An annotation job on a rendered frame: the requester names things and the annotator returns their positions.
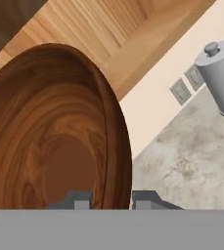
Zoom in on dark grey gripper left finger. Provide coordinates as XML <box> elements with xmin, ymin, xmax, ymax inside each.
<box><xmin>47</xmin><ymin>190</ymin><xmax>94</xmax><ymax>211</ymax></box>

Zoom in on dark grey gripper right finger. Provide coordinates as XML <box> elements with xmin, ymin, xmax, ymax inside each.
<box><xmin>131</xmin><ymin>190</ymin><xmax>185</xmax><ymax>211</ymax></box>

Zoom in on brown wooden bowl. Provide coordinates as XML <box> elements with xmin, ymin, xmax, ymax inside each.
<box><xmin>0</xmin><ymin>42</ymin><xmax>133</xmax><ymax>210</ymax></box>

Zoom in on grey canister with lid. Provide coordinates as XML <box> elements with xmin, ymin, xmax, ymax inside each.
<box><xmin>194</xmin><ymin>39</ymin><xmax>224</xmax><ymax>118</ymax></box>

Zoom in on grey wall socket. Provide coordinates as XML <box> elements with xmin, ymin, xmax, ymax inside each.
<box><xmin>169</xmin><ymin>77</ymin><xmax>193</xmax><ymax>106</ymax></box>
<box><xmin>183</xmin><ymin>63</ymin><xmax>206</xmax><ymax>93</ymax></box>

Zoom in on wooden wall cupboard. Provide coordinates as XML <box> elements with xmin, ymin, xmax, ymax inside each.
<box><xmin>0</xmin><ymin>0</ymin><xmax>219</xmax><ymax>103</ymax></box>

